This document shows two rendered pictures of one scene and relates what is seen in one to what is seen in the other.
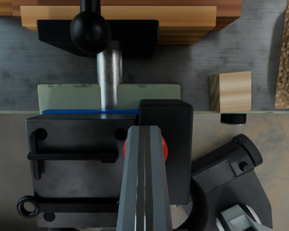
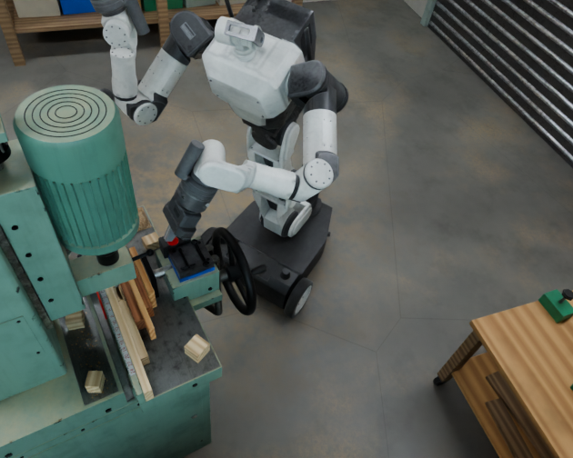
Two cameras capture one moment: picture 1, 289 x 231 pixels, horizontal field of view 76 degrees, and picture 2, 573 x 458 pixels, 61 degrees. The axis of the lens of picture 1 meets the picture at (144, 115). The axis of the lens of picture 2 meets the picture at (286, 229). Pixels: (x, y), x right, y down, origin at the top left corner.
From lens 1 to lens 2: 1.24 m
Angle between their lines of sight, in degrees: 35
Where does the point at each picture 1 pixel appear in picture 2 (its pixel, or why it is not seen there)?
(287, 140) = not seen: hidden behind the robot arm
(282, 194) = (242, 195)
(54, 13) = (146, 283)
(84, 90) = (168, 274)
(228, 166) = not seen: hidden behind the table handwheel
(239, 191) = (255, 232)
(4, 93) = (189, 321)
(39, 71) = (172, 311)
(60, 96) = (174, 281)
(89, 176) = (189, 253)
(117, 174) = (185, 248)
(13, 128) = not seen: outside the picture
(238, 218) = (270, 219)
